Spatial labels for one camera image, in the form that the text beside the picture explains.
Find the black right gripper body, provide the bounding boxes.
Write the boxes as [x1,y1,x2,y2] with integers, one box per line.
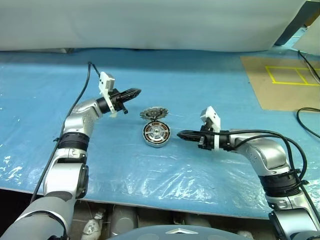
[197,124,216,151]

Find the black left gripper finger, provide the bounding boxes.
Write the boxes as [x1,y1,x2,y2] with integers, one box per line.
[123,93,141,103]
[123,87,142,97]

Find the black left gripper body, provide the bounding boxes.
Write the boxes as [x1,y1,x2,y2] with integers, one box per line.
[108,87,130,115]

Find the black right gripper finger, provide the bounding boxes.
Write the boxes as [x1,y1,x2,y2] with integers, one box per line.
[176,130,204,138]
[177,135,204,143]

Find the metal gear rotor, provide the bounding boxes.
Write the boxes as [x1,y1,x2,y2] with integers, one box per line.
[139,105,169,123]

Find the silver motor base copper windings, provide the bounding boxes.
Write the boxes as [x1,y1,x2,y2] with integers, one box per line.
[142,119,172,149]

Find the blue plastic table sheet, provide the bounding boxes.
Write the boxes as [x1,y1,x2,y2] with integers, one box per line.
[0,47,320,220]

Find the white fabric backdrop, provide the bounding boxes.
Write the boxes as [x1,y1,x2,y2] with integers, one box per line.
[0,0,308,53]

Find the brown cardboard sheet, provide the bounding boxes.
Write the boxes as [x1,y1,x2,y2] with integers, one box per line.
[239,55,320,111]

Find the grey rounded cylinder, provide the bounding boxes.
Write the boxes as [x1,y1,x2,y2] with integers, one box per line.
[110,205,139,236]
[184,214,211,229]

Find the grey rounded robot torso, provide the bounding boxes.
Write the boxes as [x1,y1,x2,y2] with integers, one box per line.
[104,224,241,240]

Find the white crumpled bag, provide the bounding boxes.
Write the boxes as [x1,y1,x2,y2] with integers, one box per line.
[81,210,106,238]

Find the dark grey slanted panel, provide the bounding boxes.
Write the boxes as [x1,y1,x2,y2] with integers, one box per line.
[273,0,320,46]

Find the white board panel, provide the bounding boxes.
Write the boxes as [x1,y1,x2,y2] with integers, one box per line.
[292,23,320,55]

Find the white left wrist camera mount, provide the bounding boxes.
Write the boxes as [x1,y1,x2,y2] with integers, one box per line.
[97,71,119,119]

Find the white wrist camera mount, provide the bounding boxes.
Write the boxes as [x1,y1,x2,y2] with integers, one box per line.
[199,105,222,151]
[97,71,119,119]

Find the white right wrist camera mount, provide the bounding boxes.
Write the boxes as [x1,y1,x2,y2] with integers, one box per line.
[199,105,222,151]

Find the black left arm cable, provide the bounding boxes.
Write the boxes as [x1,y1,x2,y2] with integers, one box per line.
[29,61,102,204]

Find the black looped cable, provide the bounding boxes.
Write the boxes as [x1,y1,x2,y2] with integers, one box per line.
[296,107,320,140]

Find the thin black cable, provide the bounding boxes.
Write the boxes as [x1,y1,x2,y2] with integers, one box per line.
[297,50,320,85]

